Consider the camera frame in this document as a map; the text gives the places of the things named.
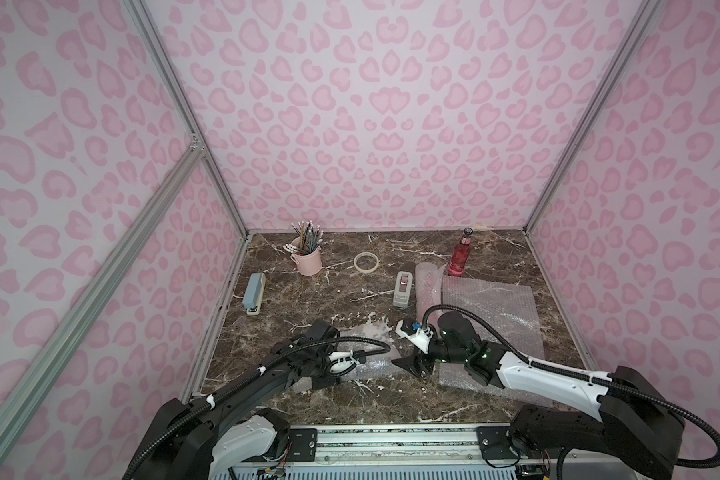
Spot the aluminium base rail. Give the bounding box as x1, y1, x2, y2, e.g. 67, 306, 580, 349
134, 422, 667, 480

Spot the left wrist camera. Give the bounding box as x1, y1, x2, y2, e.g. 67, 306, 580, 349
329, 351, 361, 374

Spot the grey stapler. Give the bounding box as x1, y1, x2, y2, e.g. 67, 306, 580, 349
242, 272, 266, 316

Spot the white tape dispenser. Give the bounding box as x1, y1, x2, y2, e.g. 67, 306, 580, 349
392, 271, 414, 309

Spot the pink pencil cup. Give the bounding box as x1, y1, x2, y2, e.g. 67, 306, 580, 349
288, 239, 323, 276

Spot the tape roll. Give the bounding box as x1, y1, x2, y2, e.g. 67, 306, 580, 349
353, 251, 380, 275

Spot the red bottle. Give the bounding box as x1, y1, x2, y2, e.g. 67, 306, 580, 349
447, 227, 474, 277

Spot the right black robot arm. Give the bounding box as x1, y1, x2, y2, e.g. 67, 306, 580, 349
393, 304, 720, 479

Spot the bubble wrap sheet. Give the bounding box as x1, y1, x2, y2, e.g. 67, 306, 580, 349
437, 274, 554, 409
334, 322, 403, 380
414, 262, 445, 322

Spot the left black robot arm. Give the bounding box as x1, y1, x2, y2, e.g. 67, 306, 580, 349
123, 321, 391, 479

